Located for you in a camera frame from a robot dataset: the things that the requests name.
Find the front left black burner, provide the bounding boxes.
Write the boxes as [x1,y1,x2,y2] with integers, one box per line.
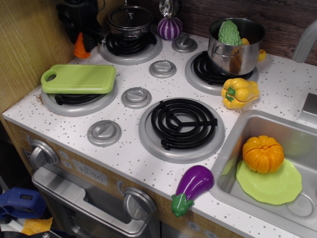
[41,82,118,117]

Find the silver stovetop knob back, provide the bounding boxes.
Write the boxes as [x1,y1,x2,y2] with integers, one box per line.
[172,34,198,54]

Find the silver oven door handle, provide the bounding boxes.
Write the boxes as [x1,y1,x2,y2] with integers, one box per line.
[32,168,153,238]

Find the stainless steel pot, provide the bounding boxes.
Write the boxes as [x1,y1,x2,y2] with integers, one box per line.
[208,17,265,76]

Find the front right black burner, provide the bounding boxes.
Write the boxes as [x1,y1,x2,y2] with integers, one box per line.
[138,98,225,164]

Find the silver oven knob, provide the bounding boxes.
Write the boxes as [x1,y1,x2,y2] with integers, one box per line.
[123,186,157,221]
[30,139,59,168]

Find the silver stovetop knob front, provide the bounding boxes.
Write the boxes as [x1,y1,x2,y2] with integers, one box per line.
[87,120,122,147]

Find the silver stovetop knob upper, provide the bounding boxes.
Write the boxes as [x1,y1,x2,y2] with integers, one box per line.
[149,60,177,79]

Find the yellow cloth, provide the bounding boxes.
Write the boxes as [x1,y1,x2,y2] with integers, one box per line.
[21,217,53,236]

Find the silver oven knob left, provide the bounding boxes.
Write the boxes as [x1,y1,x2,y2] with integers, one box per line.
[30,139,59,168]

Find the purple white striped toy onion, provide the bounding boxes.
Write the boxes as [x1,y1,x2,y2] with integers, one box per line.
[157,17,183,40]

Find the purple toy eggplant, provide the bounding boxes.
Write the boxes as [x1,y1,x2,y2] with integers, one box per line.
[171,165,214,218]

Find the silver oven knob right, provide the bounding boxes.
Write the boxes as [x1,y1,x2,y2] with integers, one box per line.
[123,186,157,221]

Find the orange toy carrot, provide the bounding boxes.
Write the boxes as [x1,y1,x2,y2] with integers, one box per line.
[73,32,90,59]

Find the hanging silver spoon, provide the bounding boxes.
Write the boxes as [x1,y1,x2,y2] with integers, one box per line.
[159,0,180,17]

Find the orange toy inside pot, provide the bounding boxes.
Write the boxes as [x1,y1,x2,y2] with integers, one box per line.
[241,38,250,46]

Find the yellow toy behind pot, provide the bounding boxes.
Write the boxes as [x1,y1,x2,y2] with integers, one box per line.
[258,49,266,61]

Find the black burner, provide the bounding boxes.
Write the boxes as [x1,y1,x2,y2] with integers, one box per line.
[98,32,162,65]
[184,50,260,96]
[41,82,118,117]
[138,98,225,164]

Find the silver stovetop knob middle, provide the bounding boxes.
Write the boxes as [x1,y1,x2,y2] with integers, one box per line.
[121,87,152,109]

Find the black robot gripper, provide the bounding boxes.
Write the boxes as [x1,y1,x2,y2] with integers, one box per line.
[56,0,106,53]

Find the yellow toy bell pepper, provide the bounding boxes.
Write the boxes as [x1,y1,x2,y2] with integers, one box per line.
[221,78,260,109]

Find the orange toy pumpkin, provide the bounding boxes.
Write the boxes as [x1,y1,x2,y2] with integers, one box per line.
[242,135,285,174]

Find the back right black burner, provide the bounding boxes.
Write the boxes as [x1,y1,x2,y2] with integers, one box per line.
[184,50,260,96]

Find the back left black burner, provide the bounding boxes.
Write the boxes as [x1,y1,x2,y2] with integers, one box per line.
[98,32,162,65]

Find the light green plastic plate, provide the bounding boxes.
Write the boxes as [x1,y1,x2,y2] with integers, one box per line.
[236,159,302,205]

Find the grey toy faucet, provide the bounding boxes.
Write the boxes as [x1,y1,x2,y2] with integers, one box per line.
[292,20,317,63]

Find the silver stovetop knob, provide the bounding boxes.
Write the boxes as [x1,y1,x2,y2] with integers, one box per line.
[149,60,177,79]
[87,120,122,147]
[172,34,198,54]
[121,87,152,109]

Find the silver toy sink basin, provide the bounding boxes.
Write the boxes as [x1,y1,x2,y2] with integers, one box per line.
[211,110,317,238]

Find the dark lidded cooking pot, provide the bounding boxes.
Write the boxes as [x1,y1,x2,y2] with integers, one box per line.
[107,5,154,40]

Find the green plastic cutting board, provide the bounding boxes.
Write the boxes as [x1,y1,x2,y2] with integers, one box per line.
[41,64,116,94]

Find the green toy bitter gourd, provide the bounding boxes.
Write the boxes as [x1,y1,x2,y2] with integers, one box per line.
[218,20,242,46]

